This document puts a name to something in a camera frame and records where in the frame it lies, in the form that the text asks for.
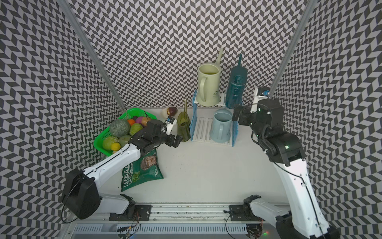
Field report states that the clear bowl with plum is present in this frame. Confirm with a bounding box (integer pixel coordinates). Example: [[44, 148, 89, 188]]
[[161, 106, 179, 118]]

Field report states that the teal transparent watering can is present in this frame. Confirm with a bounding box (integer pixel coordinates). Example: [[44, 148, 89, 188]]
[[225, 54, 248, 109]]

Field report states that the light green cabbage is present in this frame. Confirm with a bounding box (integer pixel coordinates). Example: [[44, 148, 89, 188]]
[[129, 123, 143, 136]]

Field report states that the green plastic basket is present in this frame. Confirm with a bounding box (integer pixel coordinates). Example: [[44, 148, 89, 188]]
[[93, 108, 158, 161]]

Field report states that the dark green melon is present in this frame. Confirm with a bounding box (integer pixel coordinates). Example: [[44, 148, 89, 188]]
[[109, 119, 130, 138]]

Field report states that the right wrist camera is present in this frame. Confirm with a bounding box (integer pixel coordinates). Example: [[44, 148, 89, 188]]
[[250, 87, 270, 113]]

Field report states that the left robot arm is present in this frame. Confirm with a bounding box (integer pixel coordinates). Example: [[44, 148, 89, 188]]
[[61, 117, 183, 220]]

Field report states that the cream watering can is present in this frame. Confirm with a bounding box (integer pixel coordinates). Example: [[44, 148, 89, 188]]
[[196, 48, 223, 107]]

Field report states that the pale green squash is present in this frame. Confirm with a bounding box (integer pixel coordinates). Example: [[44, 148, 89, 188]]
[[102, 136, 119, 150]]

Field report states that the blue white slatted shelf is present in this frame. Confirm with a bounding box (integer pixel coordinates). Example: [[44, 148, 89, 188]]
[[190, 90, 239, 147]]

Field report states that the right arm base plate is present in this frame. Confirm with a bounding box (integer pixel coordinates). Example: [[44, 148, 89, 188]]
[[229, 204, 256, 222]]

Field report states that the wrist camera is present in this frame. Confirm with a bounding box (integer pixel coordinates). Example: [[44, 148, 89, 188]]
[[165, 116, 177, 135], [250, 87, 270, 113]]

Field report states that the green apple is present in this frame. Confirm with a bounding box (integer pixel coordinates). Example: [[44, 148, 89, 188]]
[[119, 135, 132, 147]]

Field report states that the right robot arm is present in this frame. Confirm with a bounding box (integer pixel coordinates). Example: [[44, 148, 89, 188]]
[[232, 99, 340, 239]]

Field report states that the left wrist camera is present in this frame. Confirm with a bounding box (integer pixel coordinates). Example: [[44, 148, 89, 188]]
[[165, 116, 177, 135]]

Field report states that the olive transparent watering can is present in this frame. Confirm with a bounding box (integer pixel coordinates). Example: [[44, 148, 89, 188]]
[[178, 98, 191, 142]]

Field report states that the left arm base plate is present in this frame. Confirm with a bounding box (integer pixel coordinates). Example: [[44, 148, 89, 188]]
[[109, 204, 152, 222]]

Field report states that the brown potato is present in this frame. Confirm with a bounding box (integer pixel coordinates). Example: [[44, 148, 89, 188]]
[[140, 117, 151, 127]]

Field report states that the light blue watering can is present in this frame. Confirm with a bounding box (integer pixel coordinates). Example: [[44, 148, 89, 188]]
[[210, 109, 232, 143]]

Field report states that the yellow lemon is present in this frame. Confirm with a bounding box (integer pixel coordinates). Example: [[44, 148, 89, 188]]
[[110, 142, 121, 151]]

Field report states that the green chips bag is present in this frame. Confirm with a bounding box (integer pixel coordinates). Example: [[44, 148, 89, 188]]
[[121, 149, 164, 192]]

